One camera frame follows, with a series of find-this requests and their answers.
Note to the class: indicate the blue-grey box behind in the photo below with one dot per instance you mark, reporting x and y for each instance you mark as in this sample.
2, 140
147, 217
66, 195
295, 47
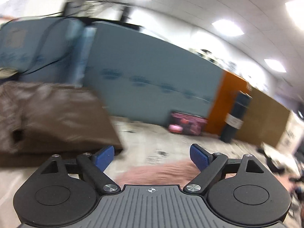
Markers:
51, 49

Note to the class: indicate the brown leather jacket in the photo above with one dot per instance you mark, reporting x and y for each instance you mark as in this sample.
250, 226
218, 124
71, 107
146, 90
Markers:
42, 119

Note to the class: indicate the orange board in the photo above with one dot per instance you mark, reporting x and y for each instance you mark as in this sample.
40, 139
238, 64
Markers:
223, 102

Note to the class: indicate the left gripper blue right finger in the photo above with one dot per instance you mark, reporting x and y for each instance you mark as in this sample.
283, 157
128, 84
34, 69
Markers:
200, 157

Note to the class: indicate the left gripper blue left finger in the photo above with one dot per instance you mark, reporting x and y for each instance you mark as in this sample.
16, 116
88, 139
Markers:
103, 158

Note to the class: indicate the grey printed bed sheet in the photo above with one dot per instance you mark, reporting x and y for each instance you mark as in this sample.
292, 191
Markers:
144, 144

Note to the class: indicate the dark teal vacuum bottle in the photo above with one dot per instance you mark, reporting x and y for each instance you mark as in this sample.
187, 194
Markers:
234, 119

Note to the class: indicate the blue-grey foam board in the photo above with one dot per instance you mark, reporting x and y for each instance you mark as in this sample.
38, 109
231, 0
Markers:
144, 78

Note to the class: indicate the brown cardboard box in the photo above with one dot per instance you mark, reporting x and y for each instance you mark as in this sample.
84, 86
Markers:
264, 121

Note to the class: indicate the pink knitted sweater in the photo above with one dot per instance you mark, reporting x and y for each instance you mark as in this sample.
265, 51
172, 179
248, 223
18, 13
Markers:
176, 173

